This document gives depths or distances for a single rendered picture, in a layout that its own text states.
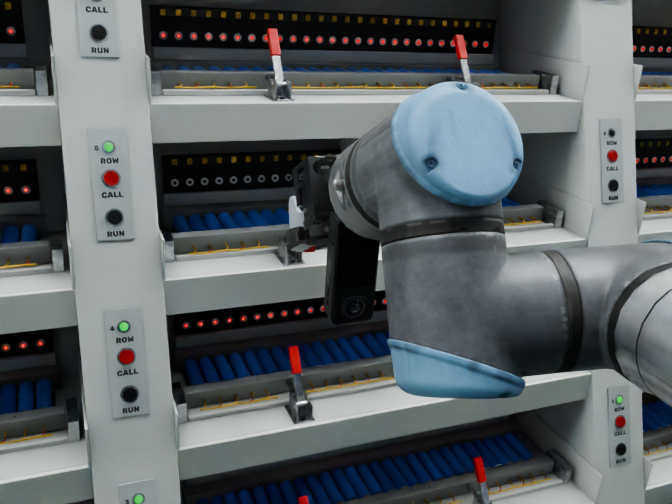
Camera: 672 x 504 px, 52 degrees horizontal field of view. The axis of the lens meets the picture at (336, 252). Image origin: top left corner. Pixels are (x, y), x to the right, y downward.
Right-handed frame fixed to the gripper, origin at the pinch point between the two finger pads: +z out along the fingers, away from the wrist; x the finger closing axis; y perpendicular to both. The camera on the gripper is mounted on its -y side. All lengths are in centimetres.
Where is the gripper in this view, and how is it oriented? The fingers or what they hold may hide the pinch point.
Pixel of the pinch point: (306, 247)
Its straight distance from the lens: 80.2
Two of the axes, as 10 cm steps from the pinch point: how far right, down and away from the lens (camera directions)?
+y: -1.3, -9.9, 1.0
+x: -9.3, 0.9, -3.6
